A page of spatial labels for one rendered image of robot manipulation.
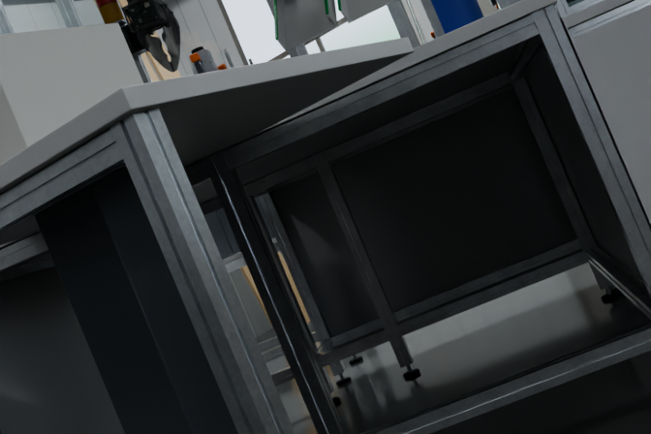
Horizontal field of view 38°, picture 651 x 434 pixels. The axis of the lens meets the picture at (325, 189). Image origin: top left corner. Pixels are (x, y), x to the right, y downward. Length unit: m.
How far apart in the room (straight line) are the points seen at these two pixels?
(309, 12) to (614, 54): 0.89
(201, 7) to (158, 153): 6.17
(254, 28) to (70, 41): 5.41
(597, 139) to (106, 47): 0.94
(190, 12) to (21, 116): 5.93
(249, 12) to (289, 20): 4.83
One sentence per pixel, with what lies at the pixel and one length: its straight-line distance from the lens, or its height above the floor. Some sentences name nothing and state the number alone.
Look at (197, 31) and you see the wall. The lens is 7.37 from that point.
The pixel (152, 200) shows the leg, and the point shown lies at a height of 0.73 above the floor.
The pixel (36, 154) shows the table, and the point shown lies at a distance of 1.29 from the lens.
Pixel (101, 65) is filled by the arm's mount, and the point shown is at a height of 1.00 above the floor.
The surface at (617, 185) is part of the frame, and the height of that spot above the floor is 0.46.
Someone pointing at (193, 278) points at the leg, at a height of 0.62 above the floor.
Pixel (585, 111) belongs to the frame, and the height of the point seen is 0.61.
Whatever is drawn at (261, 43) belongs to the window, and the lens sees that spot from 6.98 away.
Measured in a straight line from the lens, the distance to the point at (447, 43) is 1.91.
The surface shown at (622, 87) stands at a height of 0.63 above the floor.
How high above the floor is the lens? 0.63
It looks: 1 degrees up
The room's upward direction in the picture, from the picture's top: 23 degrees counter-clockwise
